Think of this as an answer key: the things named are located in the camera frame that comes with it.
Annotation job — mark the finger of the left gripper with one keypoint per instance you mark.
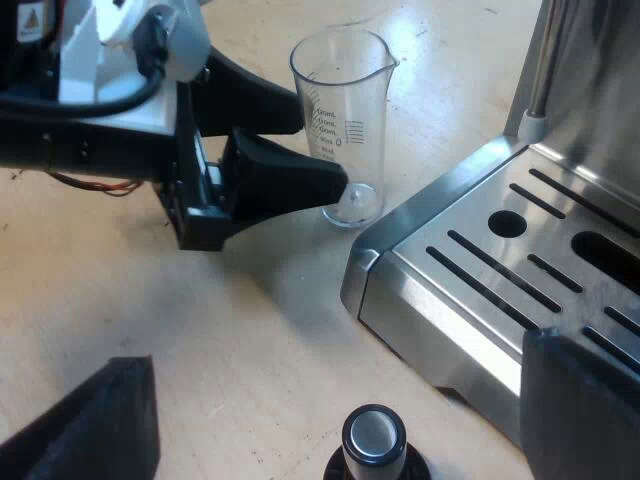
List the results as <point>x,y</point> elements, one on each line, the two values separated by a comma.
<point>285,182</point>

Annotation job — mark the steel espresso machine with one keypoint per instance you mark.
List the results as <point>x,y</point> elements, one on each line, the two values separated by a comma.
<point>475,280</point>

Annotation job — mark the small black tamper with knob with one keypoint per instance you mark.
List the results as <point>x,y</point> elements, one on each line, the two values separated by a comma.
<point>375,440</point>

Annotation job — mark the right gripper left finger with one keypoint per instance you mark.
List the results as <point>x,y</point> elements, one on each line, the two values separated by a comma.
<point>95,430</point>

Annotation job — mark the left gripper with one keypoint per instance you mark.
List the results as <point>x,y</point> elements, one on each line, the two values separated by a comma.
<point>125,152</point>

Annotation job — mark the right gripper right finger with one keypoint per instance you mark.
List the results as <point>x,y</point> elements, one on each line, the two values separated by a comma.
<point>585,415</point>

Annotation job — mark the clear measuring glass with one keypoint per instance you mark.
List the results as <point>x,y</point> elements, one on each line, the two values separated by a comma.
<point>345,100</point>

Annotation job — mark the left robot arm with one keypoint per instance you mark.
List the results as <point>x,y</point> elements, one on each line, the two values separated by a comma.
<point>22,55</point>

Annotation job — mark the white and grey camera mount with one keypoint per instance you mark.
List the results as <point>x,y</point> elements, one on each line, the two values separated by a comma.
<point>130,45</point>

